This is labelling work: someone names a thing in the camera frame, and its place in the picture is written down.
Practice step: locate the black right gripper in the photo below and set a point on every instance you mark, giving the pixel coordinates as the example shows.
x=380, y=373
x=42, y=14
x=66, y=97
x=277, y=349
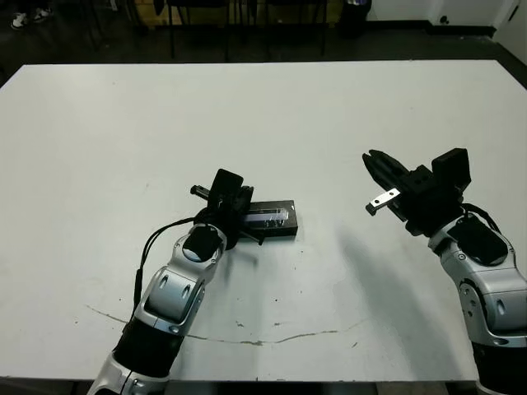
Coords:
x=428, y=210

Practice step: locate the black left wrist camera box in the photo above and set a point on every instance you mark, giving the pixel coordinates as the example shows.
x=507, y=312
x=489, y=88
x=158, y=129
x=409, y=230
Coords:
x=226, y=183

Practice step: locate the black waste bin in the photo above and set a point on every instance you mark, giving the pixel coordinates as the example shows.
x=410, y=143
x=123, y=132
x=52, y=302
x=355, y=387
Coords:
x=356, y=20

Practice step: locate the yellow wooden cabinet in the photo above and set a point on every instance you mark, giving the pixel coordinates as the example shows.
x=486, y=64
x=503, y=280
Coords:
x=162, y=14

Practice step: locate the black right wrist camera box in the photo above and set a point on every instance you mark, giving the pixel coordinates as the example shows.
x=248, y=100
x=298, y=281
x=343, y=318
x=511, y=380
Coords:
x=450, y=168

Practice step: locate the black metal table leg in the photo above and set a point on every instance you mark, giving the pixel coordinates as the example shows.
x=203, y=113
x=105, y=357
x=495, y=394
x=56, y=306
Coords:
x=171, y=41

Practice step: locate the black round wall socket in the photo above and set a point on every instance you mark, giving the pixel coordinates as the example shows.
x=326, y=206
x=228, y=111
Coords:
x=444, y=19

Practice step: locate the white sneaker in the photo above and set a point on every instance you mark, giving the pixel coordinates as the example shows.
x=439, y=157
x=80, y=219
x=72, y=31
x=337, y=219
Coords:
x=43, y=14
x=19, y=20

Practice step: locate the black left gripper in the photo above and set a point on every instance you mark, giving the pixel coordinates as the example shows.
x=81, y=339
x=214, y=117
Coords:
x=226, y=218

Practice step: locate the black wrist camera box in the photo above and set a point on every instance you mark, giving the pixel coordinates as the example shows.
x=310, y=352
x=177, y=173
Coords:
x=226, y=183
x=450, y=168

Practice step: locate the black printed box lid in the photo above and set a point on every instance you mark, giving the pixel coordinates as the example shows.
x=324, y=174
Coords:
x=280, y=218

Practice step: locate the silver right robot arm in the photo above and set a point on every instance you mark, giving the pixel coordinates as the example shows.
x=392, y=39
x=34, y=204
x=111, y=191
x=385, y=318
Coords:
x=494, y=288

